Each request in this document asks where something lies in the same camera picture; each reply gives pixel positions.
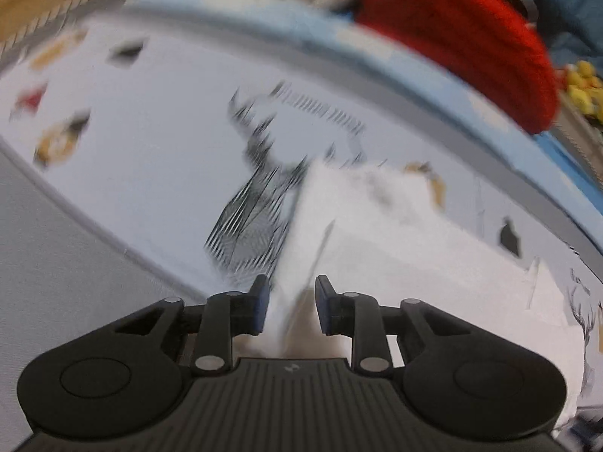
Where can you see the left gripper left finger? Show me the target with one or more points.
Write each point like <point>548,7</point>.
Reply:
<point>228,315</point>

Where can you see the white small shirt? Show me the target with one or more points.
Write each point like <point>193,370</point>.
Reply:
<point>376,231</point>

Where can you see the red folded blanket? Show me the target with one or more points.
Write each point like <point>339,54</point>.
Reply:
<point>485,42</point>

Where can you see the dark blue shark plush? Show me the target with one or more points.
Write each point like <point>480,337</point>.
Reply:
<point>571,30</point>

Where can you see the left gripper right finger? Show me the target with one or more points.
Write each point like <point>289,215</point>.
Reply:
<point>358,317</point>

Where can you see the printed grey bed sheet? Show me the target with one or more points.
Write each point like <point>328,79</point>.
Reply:
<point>151,162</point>

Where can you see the yellow plush toys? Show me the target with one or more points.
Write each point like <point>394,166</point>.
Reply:
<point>583,87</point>

